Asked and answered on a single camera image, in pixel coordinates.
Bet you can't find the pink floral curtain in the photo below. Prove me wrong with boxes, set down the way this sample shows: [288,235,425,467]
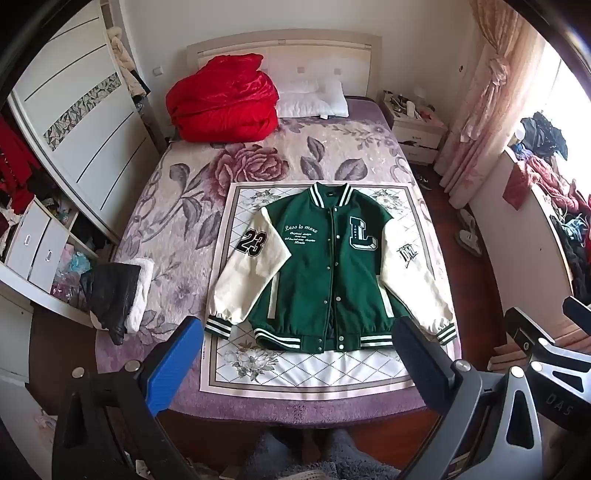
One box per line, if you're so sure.
[438,0,561,208]

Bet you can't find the green and cream varsity jacket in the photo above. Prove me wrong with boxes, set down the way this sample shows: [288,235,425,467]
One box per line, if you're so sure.
[204,182,458,355]

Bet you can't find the white bed headboard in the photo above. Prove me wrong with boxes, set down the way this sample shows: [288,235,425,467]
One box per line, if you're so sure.
[186,34,383,104]

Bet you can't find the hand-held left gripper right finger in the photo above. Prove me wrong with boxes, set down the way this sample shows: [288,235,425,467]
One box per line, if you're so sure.
[394,316,543,480]

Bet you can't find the red hanging clothes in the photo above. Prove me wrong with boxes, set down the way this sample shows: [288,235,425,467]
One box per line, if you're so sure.
[0,115,41,214]

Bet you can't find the red quilt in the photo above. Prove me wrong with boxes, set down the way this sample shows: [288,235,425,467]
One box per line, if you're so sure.
[165,53,281,144]

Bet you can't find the person's right leg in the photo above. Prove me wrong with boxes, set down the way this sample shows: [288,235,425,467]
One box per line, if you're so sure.
[318,429,402,480]

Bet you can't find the white diamond floral mat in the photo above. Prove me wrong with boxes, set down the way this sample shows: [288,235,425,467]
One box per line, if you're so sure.
[198,182,428,395]

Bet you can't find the window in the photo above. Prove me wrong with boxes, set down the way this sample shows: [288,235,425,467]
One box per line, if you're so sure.
[540,41,591,153]

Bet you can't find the person's leg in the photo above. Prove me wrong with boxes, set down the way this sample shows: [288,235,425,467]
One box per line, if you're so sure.
[318,429,402,480]
[242,429,324,480]

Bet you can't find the purple floral bed blanket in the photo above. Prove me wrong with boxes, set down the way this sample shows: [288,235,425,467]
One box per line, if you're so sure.
[95,99,439,414]

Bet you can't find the beige hanging coat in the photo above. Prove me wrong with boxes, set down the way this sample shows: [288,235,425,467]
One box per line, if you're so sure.
[108,25,151,97]

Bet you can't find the white nightstand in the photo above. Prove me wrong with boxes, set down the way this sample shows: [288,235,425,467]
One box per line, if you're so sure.
[379,88,448,166]

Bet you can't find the white sliding door wardrobe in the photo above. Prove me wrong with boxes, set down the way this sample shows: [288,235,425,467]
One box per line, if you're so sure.
[0,0,162,384]

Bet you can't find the pile of mixed clothes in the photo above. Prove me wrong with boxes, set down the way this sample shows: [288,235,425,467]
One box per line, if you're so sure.
[503,111,591,296]

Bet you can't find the black coat with white fleece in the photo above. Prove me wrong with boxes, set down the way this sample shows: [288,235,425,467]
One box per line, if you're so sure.
[79,259,155,347]

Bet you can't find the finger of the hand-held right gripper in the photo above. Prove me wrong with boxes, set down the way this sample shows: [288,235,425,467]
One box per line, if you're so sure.
[504,307,561,357]
[562,296,591,330]

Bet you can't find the white pillow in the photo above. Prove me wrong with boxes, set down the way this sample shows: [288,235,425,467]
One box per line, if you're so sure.
[276,78,350,120]

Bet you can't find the person's left leg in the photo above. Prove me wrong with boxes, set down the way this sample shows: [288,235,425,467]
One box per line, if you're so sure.
[242,429,324,480]

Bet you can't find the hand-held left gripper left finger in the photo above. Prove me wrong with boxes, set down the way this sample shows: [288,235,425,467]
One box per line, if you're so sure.
[51,315,205,480]

